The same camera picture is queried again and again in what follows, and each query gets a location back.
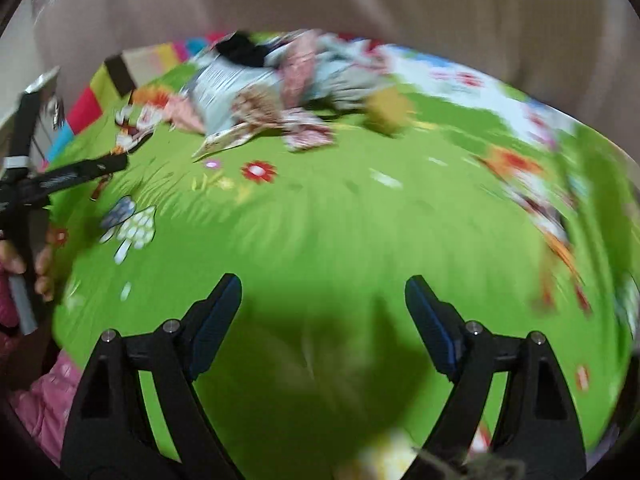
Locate pink fleece towel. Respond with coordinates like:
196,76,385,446
163,94,206,134

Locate white wet wipes pack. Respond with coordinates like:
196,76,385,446
184,52,280,134

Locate red white patterned scarf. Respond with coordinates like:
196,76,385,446
192,29,336,162

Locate black velvet scrunchie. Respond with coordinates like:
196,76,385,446
214,32,272,67

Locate light blue towel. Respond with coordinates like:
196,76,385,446
264,34,392,106

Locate grey herringbone drawstring pouch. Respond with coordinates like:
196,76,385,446
318,66,392,112

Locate yellow sponge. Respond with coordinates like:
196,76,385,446
364,86,414,136

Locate person left hand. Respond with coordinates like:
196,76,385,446
0,238,57,304

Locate pink jacket sleeve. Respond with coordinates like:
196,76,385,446
0,268,84,466

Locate cartoon print green cloth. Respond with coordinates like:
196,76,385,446
52,46,639,479

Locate beige pink curtain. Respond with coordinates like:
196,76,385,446
0,0,640,151

